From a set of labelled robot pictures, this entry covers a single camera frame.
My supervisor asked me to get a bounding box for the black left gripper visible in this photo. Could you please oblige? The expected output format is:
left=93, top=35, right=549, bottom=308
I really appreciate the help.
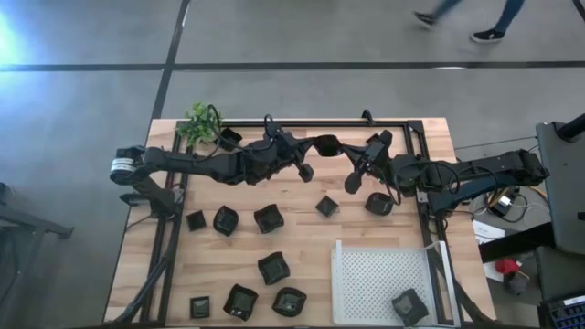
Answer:
left=278, top=132, right=322, bottom=164

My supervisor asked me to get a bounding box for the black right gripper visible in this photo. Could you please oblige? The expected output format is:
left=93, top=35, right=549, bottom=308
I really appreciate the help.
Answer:
left=342, top=136, right=394, bottom=173

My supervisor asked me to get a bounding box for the black rounded square plate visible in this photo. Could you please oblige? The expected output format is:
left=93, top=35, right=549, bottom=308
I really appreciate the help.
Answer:
left=314, top=134, right=343, bottom=158
left=212, top=205, right=239, bottom=238
left=364, top=191, right=395, bottom=217
left=271, top=286, right=308, bottom=318

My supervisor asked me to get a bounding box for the black square flared plate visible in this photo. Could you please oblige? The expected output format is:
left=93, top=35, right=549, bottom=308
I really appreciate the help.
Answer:
left=214, top=127, right=243, bottom=152

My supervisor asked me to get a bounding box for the black wavy square plate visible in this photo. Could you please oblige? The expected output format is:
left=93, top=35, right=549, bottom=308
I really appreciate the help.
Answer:
left=222, top=282, right=260, bottom=322
left=253, top=203, right=285, bottom=235
left=257, top=250, right=292, bottom=287
left=391, top=288, right=431, bottom=328

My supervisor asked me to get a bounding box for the green plant in white pot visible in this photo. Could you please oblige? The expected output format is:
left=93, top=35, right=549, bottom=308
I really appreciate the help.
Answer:
left=175, top=101, right=225, bottom=148

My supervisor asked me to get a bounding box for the white perforated metal tray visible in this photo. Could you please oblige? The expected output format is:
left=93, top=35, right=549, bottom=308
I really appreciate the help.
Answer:
left=330, top=239, right=462, bottom=328

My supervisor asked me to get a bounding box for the person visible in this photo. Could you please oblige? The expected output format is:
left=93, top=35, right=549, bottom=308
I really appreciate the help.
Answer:
left=413, top=0, right=527, bottom=45

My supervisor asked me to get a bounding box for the black cart beam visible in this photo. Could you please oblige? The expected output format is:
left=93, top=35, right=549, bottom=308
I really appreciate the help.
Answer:
left=477, top=222, right=557, bottom=264

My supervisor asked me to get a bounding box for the red cloth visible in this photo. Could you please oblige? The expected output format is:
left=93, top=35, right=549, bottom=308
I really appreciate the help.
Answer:
left=495, top=258, right=521, bottom=278

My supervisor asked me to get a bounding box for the grey bag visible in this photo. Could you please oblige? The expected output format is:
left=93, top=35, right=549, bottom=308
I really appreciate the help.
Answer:
left=504, top=272, right=530, bottom=296

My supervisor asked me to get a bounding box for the black round pole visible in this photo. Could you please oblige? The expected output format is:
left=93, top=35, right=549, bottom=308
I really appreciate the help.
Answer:
left=555, top=111, right=585, bottom=142

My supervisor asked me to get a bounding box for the dark grey seat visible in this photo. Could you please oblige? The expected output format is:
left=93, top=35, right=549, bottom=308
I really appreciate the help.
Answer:
left=534, top=245, right=585, bottom=301

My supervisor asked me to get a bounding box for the black keyboard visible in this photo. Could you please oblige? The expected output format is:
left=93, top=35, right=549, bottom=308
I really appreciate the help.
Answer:
left=537, top=293, right=585, bottom=329

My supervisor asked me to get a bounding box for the black floor stand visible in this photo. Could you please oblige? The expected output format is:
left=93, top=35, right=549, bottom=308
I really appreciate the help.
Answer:
left=0, top=181, right=75, bottom=241

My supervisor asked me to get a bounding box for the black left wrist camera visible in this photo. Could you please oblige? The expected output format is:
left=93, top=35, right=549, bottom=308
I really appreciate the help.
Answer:
left=266, top=120, right=285, bottom=141

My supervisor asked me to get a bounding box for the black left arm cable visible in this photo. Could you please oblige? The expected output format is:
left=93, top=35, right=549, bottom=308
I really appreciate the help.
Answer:
left=206, top=103, right=280, bottom=154

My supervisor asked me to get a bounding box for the thin grey floor cable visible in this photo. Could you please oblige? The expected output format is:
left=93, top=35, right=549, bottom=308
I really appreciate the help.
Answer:
left=454, top=135, right=537, bottom=151

